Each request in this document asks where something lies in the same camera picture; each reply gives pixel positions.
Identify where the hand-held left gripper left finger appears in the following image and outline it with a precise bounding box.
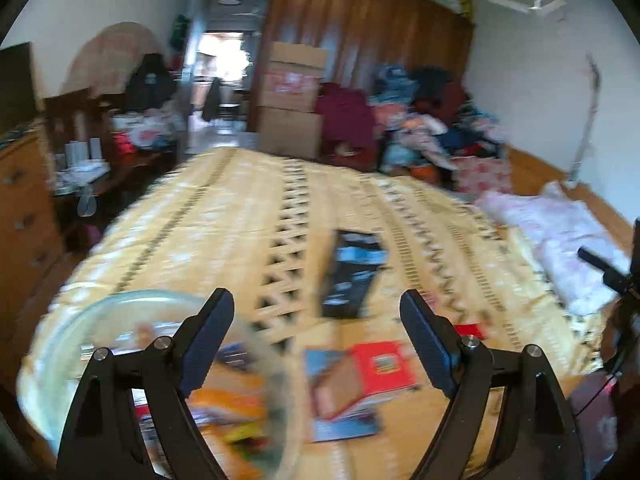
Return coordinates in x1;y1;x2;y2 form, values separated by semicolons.
56;287;236;480

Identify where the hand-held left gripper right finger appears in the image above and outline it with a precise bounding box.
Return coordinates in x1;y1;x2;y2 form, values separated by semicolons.
400;289;586;480

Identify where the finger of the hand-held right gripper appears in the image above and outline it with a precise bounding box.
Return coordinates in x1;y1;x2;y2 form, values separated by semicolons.
577;247;632;294

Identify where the glass bowl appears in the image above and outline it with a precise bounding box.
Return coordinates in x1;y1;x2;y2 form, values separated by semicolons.
16;290;312;480

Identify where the red orange box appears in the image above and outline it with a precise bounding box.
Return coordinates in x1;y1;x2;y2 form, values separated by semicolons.
311;340;422;422

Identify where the pink floral quilt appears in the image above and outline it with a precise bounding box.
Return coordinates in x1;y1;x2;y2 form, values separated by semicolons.
474;181;632;317

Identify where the black shaver box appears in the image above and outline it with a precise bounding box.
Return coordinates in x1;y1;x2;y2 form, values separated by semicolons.
319;229;389;322

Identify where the wooden headboard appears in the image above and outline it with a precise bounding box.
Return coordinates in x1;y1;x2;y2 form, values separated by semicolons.
504;144;640;243

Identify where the blue box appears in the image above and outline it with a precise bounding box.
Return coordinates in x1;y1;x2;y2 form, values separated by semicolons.
304;349;383;444

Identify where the yellow patterned bedspread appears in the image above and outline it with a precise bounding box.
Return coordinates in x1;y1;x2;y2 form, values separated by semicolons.
24;147;617;480

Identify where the dark wooden desk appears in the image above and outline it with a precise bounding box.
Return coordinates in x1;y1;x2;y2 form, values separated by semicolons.
41;89;182;203

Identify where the wooden dresser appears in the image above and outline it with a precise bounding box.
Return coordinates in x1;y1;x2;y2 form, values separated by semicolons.
0;129;67;388

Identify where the pile of clothes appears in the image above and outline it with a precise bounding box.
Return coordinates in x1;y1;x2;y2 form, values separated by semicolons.
372;62;513;193

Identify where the large plain cardboard box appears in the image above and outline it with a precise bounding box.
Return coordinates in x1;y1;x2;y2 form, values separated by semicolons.
256;106;324;159

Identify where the maroon jacket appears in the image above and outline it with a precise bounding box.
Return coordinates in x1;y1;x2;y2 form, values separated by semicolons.
314;81;377;157

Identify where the black jacket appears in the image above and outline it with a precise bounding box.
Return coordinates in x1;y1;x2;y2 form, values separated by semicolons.
124;52;174;112

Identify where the white ceiling fan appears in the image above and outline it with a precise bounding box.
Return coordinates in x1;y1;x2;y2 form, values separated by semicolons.
486;0;569;22

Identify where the red printed cardboard box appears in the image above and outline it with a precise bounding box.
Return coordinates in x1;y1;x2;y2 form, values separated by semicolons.
259;61;322;112

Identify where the small plain cardboard box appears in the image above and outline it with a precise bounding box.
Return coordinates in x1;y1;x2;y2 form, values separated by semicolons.
269;41;329;69

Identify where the pink arched cloth cover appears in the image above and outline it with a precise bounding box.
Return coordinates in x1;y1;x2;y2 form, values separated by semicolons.
64;21;167;102

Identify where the black television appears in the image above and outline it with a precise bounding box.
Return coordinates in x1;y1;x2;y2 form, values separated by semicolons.
0;41;39;134

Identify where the wooden wardrobe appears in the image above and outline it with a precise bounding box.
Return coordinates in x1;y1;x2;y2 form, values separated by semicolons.
249;0;476;161

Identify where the white wall pipe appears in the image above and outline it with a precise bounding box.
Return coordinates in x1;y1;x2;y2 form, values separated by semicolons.
569;54;604;184

